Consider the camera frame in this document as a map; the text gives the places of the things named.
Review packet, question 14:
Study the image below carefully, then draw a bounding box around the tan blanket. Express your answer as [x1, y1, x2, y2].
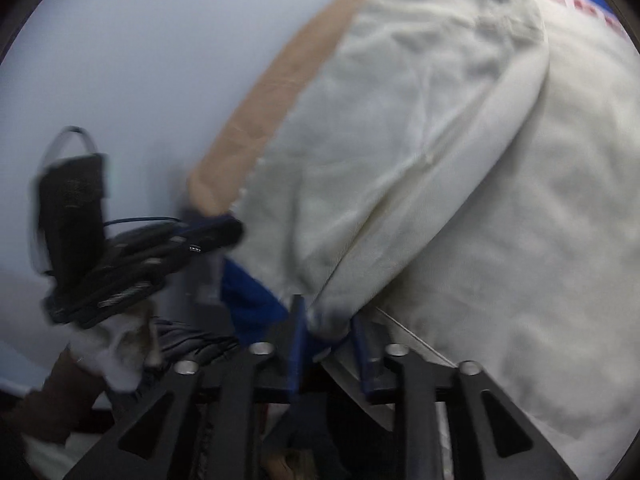
[187, 0, 396, 216]

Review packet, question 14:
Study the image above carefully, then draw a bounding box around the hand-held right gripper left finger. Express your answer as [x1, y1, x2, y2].
[62, 294, 308, 480]

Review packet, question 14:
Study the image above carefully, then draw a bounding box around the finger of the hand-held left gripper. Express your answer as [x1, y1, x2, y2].
[172, 214, 246, 257]

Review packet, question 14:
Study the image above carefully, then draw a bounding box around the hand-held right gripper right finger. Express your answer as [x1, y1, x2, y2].
[349, 315, 581, 480]

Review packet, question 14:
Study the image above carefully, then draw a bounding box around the cream and blue jacket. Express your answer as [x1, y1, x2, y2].
[220, 0, 640, 480]

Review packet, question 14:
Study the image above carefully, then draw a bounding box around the grey ribbed cloth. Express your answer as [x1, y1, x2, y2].
[152, 316, 241, 363]

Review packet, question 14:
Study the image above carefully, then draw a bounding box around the person's left hand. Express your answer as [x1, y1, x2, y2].
[70, 305, 161, 393]

